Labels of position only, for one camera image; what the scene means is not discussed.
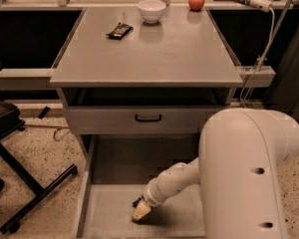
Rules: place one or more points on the grey drawer cabinet counter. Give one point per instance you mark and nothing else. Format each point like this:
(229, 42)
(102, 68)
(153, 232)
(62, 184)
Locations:
(180, 61)

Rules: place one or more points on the black drawer handle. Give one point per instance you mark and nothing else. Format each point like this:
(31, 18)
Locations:
(155, 118)

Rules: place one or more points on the white ceramic bowl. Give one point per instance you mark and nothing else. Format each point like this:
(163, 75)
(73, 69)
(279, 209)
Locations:
(151, 10)

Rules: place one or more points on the closed grey top drawer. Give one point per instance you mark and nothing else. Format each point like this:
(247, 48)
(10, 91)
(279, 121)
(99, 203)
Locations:
(121, 120)

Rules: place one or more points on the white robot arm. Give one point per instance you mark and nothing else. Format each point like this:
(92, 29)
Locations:
(238, 154)

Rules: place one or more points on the open grey middle drawer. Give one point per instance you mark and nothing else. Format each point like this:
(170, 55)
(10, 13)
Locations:
(118, 170)

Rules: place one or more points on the blue rxbar blueberry bar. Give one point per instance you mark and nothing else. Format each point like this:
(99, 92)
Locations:
(136, 202)

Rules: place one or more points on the red apple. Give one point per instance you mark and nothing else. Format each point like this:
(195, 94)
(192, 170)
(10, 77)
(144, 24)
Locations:
(196, 5)

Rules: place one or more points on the black office chair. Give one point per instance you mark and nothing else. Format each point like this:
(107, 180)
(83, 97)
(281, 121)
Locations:
(9, 122)

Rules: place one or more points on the dark snack bar wrapper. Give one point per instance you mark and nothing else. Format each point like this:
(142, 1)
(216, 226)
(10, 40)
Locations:
(120, 31)

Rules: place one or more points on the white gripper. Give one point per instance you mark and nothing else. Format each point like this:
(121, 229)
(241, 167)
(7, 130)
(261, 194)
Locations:
(150, 197)

